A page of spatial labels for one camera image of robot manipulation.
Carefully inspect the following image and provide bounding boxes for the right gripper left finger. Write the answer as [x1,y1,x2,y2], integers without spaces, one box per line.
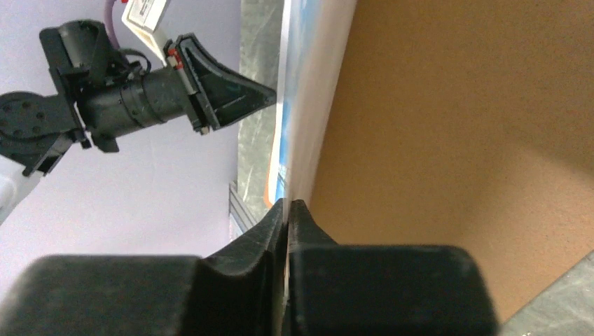
[1,202,284,335]

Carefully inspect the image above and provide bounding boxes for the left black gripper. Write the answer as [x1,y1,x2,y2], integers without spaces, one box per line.
[39,20,277,153]

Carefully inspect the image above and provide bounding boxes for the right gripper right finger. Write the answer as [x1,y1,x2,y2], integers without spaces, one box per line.
[284,200,499,335]

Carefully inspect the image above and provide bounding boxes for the building photo print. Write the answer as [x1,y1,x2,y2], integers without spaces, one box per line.
[263,0,358,209]

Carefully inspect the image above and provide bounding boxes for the brown backing board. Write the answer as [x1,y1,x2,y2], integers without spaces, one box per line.
[310,1,593,319]

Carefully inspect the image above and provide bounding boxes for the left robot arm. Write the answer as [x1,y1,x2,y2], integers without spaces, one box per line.
[1,20,277,219]

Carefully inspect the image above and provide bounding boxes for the aluminium rail frame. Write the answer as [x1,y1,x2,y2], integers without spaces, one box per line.
[228,181,258,242]

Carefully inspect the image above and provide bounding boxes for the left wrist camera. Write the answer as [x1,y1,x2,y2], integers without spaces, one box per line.
[121,0,169,66]

